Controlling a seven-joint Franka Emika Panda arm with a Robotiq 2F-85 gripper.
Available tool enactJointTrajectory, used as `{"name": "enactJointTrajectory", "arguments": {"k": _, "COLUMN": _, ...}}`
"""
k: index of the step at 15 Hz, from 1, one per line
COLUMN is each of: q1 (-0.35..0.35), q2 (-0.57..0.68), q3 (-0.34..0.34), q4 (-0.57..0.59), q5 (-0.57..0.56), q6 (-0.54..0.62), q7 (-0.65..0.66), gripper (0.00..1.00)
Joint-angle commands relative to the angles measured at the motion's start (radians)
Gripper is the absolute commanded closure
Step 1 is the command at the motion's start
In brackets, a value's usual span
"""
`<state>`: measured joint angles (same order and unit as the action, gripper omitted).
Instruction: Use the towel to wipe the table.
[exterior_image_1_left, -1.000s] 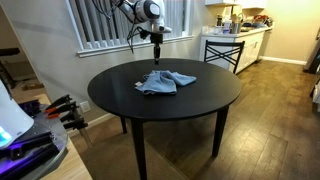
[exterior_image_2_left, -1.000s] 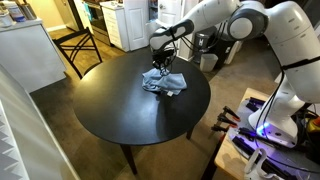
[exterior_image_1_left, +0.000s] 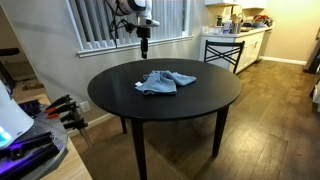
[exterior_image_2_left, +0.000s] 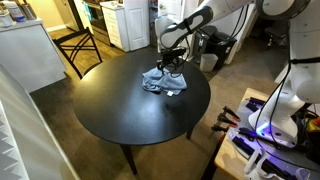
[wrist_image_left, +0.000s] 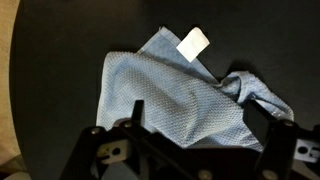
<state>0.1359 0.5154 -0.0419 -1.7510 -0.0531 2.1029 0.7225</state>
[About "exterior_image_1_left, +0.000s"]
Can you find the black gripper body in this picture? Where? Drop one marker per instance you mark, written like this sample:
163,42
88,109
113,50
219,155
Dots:
143,32

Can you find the light blue cloth towel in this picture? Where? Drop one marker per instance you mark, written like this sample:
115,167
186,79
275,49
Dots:
160,83

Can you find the white rounded robot base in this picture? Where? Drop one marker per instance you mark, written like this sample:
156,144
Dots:
13,116

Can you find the white vertical window blinds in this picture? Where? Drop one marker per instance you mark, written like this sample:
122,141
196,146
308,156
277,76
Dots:
166,16

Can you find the white window sill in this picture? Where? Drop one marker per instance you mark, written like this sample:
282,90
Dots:
110,50

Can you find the round black wooden table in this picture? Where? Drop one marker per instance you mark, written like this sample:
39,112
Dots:
200,96

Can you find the white cup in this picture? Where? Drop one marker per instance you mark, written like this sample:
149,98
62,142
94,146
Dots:
217,30

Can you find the dark jar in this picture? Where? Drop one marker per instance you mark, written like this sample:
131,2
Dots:
219,20

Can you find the black metal dining chair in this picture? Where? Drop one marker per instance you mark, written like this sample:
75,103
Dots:
224,53

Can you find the white plastic bottle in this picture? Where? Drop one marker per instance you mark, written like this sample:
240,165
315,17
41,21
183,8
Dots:
227,26

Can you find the cream baseboard under window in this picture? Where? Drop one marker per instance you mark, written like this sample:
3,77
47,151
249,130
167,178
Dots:
96,121

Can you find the metal utensil container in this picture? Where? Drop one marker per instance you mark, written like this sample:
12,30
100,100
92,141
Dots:
235,28

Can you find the white upper kitchen cabinet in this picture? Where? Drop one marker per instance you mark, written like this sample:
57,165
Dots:
233,2

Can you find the black clamp metal bar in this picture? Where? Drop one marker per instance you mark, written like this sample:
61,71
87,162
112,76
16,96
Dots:
78,126

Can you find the white kitchen counter cabinet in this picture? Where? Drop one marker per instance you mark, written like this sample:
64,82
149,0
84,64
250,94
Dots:
250,46

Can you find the blue bowl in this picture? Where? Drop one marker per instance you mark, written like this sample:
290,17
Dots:
258,25

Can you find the cardboard box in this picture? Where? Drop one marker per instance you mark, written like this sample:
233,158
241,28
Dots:
32,86

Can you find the red kitchen item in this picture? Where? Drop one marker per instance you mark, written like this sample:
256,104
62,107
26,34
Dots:
260,18

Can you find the round grey metal plate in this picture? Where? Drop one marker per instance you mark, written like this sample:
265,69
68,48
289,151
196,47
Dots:
58,133

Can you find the black background furniture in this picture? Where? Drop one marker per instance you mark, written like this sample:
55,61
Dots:
8,51

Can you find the cream kitchen baseboard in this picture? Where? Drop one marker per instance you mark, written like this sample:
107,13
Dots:
283,60

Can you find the light wooden bench top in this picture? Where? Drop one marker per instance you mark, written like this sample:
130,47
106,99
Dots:
70,166

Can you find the black aluminium rails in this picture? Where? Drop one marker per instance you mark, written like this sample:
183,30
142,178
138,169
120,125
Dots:
30,150

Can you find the white object at doorway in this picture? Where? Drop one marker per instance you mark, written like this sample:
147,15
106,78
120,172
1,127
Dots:
316,96

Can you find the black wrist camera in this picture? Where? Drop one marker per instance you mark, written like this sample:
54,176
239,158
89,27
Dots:
130,27

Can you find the white wall outlet plate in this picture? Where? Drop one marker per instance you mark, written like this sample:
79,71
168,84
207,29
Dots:
84,106

